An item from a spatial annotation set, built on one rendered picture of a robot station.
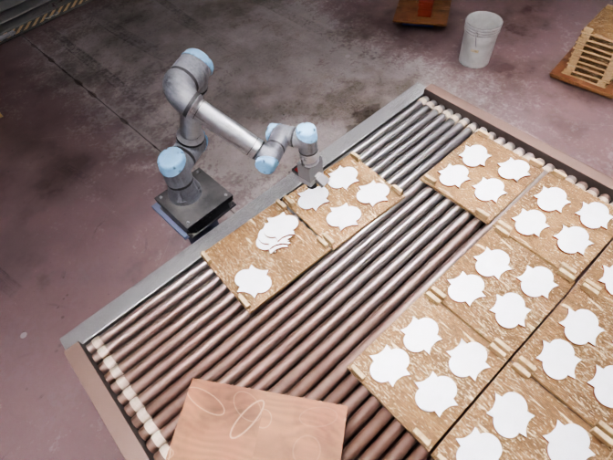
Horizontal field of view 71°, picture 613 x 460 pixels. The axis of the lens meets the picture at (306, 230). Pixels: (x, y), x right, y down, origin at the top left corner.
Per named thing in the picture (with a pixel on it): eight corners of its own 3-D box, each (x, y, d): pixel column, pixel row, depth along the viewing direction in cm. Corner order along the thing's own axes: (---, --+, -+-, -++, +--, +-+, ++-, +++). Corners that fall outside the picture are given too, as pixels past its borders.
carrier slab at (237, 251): (201, 256, 180) (200, 254, 178) (277, 202, 193) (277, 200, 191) (250, 314, 163) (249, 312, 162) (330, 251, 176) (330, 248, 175)
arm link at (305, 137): (297, 118, 160) (319, 122, 158) (300, 141, 169) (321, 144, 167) (290, 132, 156) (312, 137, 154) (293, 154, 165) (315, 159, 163)
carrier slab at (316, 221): (282, 201, 193) (281, 198, 192) (350, 155, 206) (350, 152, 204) (333, 250, 176) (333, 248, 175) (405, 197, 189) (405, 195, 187)
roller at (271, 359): (155, 455, 142) (150, 453, 138) (504, 146, 207) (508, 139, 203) (163, 468, 139) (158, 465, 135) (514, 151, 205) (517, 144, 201)
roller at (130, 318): (89, 348, 165) (83, 343, 161) (421, 100, 231) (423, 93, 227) (95, 357, 163) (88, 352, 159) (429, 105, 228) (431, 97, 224)
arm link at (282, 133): (259, 137, 158) (287, 142, 156) (271, 117, 164) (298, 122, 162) (263, 152, 165) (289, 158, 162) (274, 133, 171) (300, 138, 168)
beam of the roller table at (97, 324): (67, 344, 169) (58, 339, 164) (416, 90, 239) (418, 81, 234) (76, 360, 165) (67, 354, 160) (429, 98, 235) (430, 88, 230)
